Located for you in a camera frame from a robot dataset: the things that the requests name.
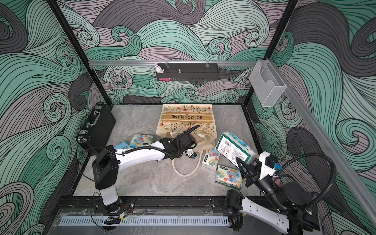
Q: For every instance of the white rabbit figurine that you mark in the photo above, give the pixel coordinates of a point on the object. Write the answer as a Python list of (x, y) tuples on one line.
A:
[(158, 68)]

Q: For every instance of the black wall shelf tray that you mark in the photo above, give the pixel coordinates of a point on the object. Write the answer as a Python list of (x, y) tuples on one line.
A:
[(192, 72)]

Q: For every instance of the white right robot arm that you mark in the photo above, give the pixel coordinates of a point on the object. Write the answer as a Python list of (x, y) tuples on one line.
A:
[(295, 209)]

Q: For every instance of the elephant print tissue pack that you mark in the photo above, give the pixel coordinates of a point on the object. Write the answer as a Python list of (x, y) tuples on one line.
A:
[(229, 177), (141, 140), (210, 159)]

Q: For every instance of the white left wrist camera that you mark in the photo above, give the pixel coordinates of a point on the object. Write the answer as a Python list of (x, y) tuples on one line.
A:
[(190, 153)]

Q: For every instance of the clear acrylic wall holder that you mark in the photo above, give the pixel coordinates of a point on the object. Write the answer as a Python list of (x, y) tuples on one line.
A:
[(267, 82)]

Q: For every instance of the green barcode tissue pack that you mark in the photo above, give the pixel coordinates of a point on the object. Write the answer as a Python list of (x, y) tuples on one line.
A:
[(232, 147)]

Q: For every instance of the black carrying case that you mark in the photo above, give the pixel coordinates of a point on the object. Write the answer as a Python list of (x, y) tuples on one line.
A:
[(97, 128)]

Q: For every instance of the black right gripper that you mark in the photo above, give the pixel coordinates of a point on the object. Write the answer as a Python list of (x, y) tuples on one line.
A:
[(252, 174)]

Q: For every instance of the light blue puppy tissue pack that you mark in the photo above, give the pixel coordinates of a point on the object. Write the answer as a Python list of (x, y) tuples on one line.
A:
[(122, 145)]

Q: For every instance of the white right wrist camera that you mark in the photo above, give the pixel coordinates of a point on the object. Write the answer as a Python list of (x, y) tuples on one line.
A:
[(269, 164)]

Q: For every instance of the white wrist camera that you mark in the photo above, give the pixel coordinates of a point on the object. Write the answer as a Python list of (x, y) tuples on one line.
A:
[(190, 153), (269, 164)]

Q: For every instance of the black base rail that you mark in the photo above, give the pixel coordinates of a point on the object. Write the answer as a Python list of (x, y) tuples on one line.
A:
[(214, 204)]

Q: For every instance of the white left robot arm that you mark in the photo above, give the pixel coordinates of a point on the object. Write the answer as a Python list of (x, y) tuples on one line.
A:
[(110, 161)]

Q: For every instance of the white slotted cable duct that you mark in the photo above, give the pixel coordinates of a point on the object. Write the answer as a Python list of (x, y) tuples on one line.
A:
[(146, 221)]

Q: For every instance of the floral canvas tote bag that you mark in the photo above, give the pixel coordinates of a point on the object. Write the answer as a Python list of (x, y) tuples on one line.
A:
[(177, 118)]

